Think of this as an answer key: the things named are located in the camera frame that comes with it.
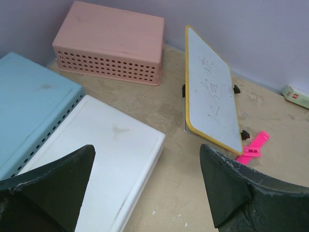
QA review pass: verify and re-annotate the small white green box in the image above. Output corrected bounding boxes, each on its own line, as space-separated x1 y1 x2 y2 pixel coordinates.
282 85 309 109

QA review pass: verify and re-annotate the pink perforated basket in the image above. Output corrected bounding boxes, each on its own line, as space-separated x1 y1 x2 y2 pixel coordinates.
53 1 164 86

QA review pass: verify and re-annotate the white perforated basket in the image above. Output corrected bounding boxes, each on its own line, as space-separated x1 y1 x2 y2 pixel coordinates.
21 95 165 232

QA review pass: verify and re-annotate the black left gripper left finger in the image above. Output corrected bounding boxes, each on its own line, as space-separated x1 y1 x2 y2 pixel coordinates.
0 145 96 232

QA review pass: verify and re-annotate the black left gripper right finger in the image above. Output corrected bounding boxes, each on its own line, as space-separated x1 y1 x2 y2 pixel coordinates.
199 144 309 232

